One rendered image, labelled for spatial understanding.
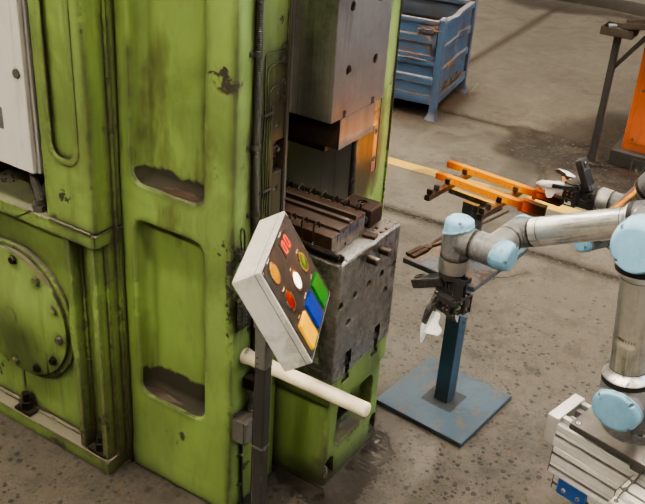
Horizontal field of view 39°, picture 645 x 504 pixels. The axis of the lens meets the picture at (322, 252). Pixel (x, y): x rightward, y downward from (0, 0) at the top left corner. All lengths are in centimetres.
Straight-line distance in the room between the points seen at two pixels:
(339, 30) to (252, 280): 75
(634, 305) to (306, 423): 143
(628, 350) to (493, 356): 196
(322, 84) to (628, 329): 106
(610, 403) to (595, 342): 212
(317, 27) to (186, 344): 112
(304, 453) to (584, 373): 140
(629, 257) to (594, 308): 255
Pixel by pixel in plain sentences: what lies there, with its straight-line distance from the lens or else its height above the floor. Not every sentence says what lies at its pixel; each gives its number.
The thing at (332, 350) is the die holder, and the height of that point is 60.
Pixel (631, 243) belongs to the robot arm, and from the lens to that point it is 208.
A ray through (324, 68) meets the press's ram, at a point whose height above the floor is 152.
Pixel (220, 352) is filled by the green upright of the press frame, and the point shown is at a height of 65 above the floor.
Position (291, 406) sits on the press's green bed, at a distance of 323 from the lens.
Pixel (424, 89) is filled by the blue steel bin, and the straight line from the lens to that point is 662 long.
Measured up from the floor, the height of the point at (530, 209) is 95.
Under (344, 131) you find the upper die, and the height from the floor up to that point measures 132.
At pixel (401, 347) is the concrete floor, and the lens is 409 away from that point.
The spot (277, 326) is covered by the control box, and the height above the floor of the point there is 105.
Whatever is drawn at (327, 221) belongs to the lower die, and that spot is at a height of 99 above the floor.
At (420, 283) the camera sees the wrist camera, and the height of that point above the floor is 107.
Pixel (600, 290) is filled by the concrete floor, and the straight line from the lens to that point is 479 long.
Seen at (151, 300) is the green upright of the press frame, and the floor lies 69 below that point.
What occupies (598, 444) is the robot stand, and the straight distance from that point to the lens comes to 247.
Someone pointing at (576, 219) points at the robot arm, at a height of 134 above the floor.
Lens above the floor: 231
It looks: 29 degrees down
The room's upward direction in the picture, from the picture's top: 4 degrees clockwise
